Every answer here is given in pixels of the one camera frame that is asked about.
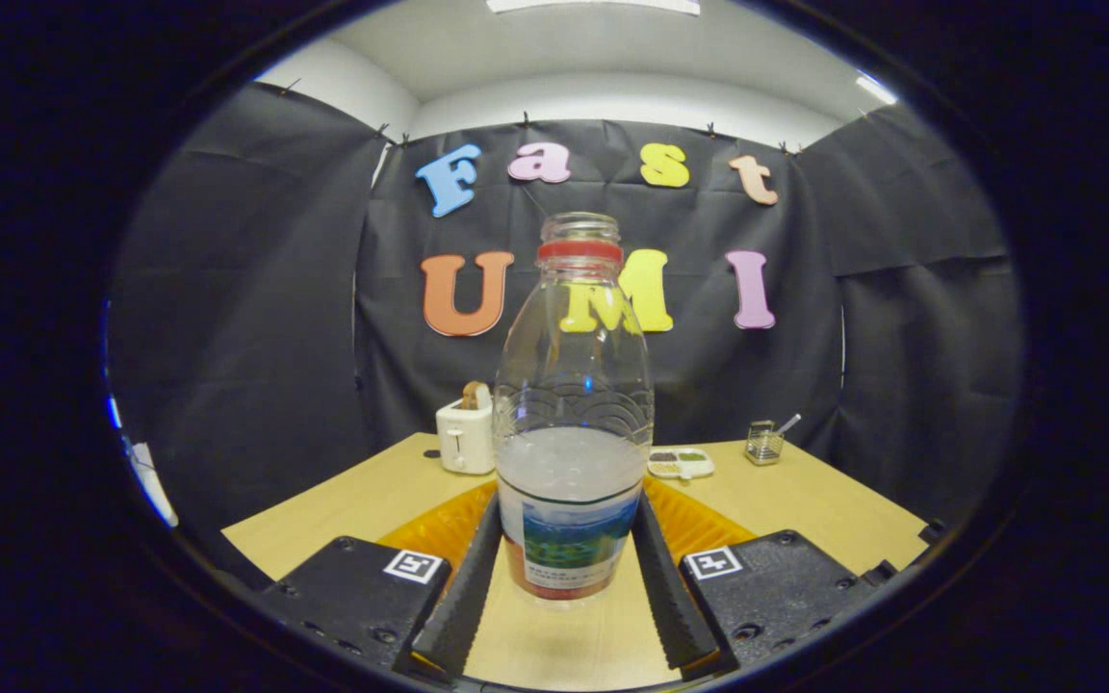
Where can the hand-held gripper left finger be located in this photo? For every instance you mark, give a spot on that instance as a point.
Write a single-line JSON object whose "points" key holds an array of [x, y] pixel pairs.
{"points": [[466, 602]]}

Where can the clear plastic juice bottle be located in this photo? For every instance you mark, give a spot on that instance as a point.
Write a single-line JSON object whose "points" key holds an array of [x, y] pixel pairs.
{"points": [[569, 520]]}

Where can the black backdrop cloth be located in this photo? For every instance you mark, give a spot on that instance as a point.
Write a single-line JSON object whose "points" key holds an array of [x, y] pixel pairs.
{"points": [[256, 289]]}

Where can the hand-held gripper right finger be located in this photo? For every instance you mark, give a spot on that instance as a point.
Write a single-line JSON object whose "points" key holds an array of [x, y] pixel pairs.
{"points": [[675, 606]]}

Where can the wooden table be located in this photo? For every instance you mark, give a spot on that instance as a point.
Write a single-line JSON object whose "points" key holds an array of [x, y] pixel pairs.
{"points": [[352, 510]]}

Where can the small ceiling light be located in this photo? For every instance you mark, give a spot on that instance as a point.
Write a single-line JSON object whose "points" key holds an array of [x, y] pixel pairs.
{"points": [[875, 89]]}

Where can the black table clamp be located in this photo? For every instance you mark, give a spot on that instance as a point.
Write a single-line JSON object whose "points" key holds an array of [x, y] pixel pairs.
{"points": [[932, 531]]}

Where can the brown toast slice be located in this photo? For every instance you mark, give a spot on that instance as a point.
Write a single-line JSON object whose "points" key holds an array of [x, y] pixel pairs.
{"points": [[473, 395]]}

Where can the white compartment tray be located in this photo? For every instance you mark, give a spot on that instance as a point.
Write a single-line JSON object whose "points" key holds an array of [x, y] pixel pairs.
{"points": [[680, 464]]}

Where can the white toaster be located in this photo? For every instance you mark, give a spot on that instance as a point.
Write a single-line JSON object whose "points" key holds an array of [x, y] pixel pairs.
{"points": [[463, 438]]}

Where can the long ceiling light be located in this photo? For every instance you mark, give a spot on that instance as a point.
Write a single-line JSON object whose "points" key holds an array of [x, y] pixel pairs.
{"points": [[593, 5]]}

